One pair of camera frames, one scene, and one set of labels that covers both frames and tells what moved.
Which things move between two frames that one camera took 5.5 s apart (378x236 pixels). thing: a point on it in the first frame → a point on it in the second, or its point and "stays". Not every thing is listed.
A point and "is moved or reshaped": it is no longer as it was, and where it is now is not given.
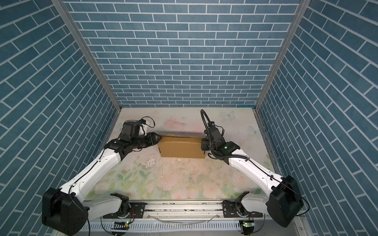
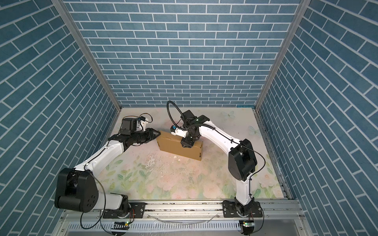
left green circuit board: x=123 y=225 stays
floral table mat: x=144 y=174 stays
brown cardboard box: x=172 y=146 is moved or reshaped
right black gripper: x=204 y=140 → x=186 y=143
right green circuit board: x=248 y=223 stays
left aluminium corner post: x=95 y=65 stays
